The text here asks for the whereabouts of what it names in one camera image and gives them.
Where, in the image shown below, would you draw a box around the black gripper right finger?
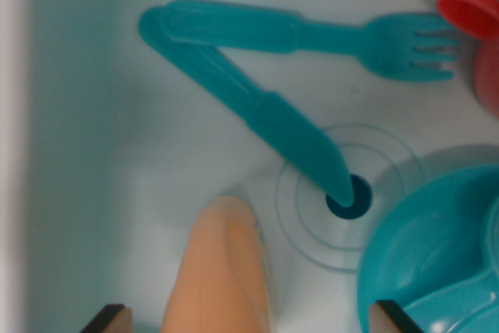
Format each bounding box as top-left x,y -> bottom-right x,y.
369,299 -> 424,333

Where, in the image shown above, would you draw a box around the teal plastic fork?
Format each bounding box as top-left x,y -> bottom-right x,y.
157,0 -> 461,83

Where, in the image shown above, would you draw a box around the teal plastic plate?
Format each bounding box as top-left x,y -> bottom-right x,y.
356,165 -> 499,333

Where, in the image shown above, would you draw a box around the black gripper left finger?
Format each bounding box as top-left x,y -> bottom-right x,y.
80,303 -> 133,333

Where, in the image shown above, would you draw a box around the red plastic mug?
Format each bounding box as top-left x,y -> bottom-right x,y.
435,0 -> 499,118

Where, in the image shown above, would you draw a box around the teal dish brush white bristles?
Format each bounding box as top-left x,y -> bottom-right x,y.
401,192 -> 499,333

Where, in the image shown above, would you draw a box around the light blue toy sink unit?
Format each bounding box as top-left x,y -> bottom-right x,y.
0,0 -> 499,333

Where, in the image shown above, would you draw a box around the teal plastic knife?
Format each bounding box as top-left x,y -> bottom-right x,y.
136,5 -> 354,209

